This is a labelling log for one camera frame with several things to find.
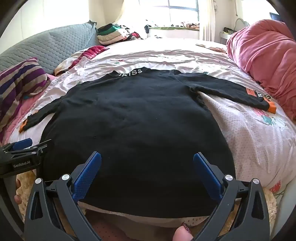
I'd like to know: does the striped pillow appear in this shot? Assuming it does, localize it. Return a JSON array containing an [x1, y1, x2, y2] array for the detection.
[[0, 58, 50, 132]]

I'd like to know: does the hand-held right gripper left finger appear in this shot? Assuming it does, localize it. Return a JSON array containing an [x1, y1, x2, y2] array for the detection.
[[24, 151, 102, 241]]

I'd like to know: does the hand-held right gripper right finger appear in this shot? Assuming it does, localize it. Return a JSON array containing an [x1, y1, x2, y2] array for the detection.
[[193, 152, 271, 241]]

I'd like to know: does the person's left hand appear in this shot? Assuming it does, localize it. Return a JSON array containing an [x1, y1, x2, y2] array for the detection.
[[13, 178, 23, 205]]

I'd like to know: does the printed pink bed sheet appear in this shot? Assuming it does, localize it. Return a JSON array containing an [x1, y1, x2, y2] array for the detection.
[[2, 38, 296, 229]]

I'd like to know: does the person's right hand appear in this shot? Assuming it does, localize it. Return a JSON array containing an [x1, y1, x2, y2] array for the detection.
[[173, 222, 194, 241]]

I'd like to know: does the grey quilted headboard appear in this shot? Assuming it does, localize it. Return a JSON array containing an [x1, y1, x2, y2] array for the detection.
[[0, 21, 100, 76]]

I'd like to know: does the fluffy beige rug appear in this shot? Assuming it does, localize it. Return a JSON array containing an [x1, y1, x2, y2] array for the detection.
[[15, 169, 278, 232]]

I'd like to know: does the white side shelf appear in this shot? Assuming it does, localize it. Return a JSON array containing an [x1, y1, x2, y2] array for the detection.
[[218, 19, 249, 44]]

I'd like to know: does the pink duvet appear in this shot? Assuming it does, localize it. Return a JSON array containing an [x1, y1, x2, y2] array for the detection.
[[226, 20, 296, 121]]

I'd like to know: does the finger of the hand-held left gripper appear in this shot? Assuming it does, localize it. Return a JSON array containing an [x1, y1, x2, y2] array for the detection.
[[14, 139, 53, 155], [2, 138, 33, 153]]

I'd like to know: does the black sweater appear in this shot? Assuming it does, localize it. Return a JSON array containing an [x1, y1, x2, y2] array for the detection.
[[20, 67, 277, 219]]

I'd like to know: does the stack of folded clothes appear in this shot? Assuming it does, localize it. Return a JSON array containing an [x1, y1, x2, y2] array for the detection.
[[96, 23, 141, 45]]

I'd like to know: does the window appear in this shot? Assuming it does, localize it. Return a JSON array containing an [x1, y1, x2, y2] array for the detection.
[[148, 0, 199, 27]]

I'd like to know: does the cream curtain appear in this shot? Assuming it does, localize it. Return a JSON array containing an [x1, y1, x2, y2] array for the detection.
[[198, 0, 215, 42]]

